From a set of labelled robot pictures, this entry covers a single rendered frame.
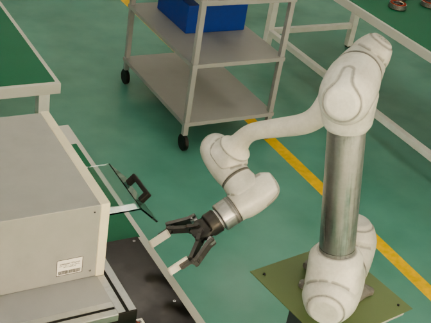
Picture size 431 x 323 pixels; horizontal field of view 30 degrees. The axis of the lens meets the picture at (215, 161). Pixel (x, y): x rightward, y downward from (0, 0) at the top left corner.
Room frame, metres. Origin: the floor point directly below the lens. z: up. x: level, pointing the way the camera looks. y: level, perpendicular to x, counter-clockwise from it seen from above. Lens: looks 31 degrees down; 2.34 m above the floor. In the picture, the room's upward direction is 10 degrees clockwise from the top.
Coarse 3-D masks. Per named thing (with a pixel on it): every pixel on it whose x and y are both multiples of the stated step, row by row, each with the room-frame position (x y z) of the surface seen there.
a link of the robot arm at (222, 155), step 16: (304, 112) 2.04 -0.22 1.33; (320, 112) 1.99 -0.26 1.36; (256, 128) 2.10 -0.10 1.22; (272, 128) 2.07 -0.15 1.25; (288, 128) 2.04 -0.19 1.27; (304, 128) 2.01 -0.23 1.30; (208, 144) 2.16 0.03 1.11; (224, 144) 2.13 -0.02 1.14; (240, 144) 2.12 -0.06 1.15; (208, 160) 2.13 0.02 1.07; (224, 160) 2.10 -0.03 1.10; (240, 160) 2.11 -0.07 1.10; (224, 176) 2.08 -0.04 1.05
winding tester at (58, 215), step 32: (0, 128) 1.70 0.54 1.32; (32, 128) 1.72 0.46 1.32; (0, 160) 1.55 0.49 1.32; (32, 160) 1.58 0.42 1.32; (64, 160) 1.60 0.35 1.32; (0, 192) 1.43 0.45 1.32; (32, 192) 1.45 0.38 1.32; (64, 192) 1.47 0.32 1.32; (96, 192) 1.49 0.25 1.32; (0, 224) 1.33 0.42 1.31; (32, 224) 1.36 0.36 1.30; (64, 224) 1.40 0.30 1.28; (96, 224) 1.44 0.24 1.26; (0, 256) 1.33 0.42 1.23; (32, 256) 1.37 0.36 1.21; (64, 256) 1.41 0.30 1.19; (96, 256) 1.45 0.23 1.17; (0, 288) 1.33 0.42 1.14
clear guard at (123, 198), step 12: (96, 168) 1.99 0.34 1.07; (108, 168) 2.00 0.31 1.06; (96, 180) 1.92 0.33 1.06; (108, 180) 1.93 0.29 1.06; (120, 180) 1.94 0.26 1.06; (108, 192) 1.87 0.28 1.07; (120, 192) 1.88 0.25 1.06; (132, 192) 1.92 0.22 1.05; (120, 204) 1.82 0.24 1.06; (132, 204) 1.83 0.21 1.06; (144, 204) 1.91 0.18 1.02
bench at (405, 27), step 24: (336, 0) 4.96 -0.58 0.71; (360, 0) 4.92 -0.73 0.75; (384, 0) 5.00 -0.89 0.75; (408, 0) 5.08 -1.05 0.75; (312, 24) 5.85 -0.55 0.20; (336, 24) 5.94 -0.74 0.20; (384, 24) 4.56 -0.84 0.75; (408, 24) 4.62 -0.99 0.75; (288, 48) 5.35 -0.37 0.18; (408, 48) 4.36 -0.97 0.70; (384, 120) 4.43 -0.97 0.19
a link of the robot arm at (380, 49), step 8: (360, 40) 1.99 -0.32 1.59; (368, 40) 1.97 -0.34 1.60; (376, 40) 1.97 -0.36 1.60; (384, 40) 1.99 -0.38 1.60; (352, 48) 1.96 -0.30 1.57; (360, 48) 1.95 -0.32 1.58; (368, 48) 1.96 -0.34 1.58; (376, 48) 1.95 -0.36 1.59; (384, 48) 1.96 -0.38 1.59; (376, 56) 1.94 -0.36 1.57; (384, 56) 1.95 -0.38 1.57; (384, 64) 1.96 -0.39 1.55
